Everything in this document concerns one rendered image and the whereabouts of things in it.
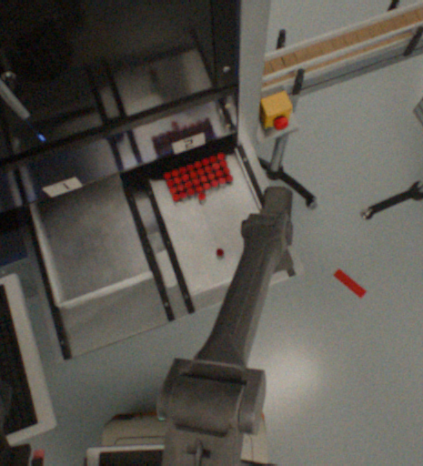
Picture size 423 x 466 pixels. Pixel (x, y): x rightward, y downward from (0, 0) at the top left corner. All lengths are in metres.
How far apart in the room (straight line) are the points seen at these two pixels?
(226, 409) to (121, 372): 1.69
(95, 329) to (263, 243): 0.68
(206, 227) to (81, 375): 1.15
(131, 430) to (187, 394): 1.38
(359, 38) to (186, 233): 0.76
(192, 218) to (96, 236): 0.27
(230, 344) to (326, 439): 1.64
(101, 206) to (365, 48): 0.89
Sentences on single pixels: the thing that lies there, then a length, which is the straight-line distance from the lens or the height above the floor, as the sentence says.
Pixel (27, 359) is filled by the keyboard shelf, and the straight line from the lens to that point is 1.44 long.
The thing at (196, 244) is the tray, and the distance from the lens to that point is 1.28.
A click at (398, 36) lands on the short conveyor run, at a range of 1.57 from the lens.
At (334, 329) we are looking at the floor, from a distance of 2.17.
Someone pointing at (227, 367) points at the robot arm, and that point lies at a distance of 0.55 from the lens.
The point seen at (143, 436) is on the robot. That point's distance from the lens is 1.90.
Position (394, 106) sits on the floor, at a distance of 2.57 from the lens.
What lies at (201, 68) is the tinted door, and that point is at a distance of 1.00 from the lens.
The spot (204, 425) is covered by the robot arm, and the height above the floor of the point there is 1.60.
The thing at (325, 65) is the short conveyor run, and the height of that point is 0.93.
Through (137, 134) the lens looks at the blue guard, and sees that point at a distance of 1.11.
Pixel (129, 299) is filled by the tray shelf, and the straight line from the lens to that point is 1.28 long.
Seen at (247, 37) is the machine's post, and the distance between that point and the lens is 0.96.
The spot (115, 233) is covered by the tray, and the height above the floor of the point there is 0.88.
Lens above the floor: 2.12
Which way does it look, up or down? 75 degrees down
